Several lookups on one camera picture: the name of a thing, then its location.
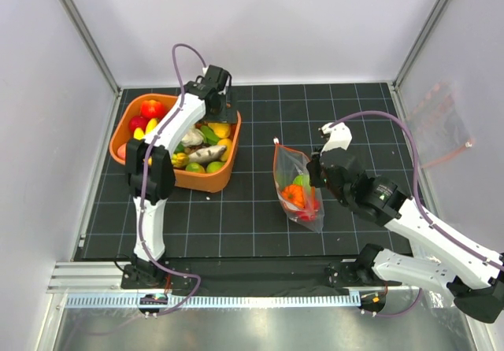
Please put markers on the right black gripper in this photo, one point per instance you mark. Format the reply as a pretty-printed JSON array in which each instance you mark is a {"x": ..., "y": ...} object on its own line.
[{"x": 313, "y": 167}]

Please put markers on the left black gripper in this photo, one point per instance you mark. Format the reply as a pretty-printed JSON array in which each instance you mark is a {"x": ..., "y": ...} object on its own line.
[{"x": 223, "y": 116}]

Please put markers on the light green round fruit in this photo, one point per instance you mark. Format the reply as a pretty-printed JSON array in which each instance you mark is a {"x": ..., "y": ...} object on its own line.
[{"x": 302, "y": 180}]

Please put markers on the clear zip bag red zipper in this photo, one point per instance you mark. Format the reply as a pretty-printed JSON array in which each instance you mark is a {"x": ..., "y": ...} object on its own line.
[{"x": 287, "y": 164}]

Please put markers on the small orange pumpkin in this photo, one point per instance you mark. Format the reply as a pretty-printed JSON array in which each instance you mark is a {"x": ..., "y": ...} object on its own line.
[{"x": 294, "y": 194}]

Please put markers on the red bell pepper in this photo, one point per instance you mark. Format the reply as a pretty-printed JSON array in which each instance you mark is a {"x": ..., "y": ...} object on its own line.
[{"x": 310, "y": 212}]

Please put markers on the orange plastic basket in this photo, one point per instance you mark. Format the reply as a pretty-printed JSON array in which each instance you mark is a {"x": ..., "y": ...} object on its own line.
[{"x": 212, "y": 183}]

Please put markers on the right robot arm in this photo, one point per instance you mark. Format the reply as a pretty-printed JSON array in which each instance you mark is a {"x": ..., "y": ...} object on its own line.
[{"x": 384, "y": 203}]

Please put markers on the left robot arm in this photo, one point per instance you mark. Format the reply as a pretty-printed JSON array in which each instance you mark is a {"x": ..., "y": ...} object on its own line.
[{"x": 150, "y": 171}]

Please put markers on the yellow lemon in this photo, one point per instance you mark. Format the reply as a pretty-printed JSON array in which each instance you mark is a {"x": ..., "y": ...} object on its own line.
[{"x": 221, "y": 130}]

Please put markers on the white cauliflower toy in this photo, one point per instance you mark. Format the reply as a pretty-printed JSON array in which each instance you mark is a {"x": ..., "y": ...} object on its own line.
[{"x": 193, "y": 137}]

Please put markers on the red orange tomato toy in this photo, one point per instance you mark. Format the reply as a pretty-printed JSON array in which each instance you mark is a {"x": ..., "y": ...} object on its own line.
[{"x": 152, "y": 109}]

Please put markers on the grey beige fish toy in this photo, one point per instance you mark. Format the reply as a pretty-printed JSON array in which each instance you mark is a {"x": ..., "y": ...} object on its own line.
[{"x": 207, "y": 154}]

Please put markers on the black grid mat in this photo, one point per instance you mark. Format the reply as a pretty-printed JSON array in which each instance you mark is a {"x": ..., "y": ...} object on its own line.
[{"x": 245, "y": 218}]

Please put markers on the green lime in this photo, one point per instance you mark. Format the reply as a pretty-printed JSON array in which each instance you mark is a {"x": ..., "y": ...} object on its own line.
[{"x": 195, "y": 168}]

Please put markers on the red apple toy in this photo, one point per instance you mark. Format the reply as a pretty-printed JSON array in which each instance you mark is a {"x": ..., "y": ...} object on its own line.
[{"x": 137, "y": 122}]

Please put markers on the yellow banana bunch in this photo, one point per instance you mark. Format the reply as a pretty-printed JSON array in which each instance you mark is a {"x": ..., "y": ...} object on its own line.
[{"x": 139, "y": 134}]

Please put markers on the pink peach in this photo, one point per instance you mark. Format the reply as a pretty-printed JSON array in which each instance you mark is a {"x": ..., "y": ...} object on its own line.
[{"x": 121, "y": 152}]

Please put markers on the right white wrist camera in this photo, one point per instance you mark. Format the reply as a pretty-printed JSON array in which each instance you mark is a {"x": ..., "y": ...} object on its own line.
[{"x": 337, "y": 136}]

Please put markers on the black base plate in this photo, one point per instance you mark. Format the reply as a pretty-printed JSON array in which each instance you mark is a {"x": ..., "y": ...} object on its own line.
[{"x": 305, "y": 276}]

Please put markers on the slotted cable duct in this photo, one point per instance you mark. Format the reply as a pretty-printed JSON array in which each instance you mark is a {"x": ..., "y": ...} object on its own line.
[{"x": 143, "y": 300}]

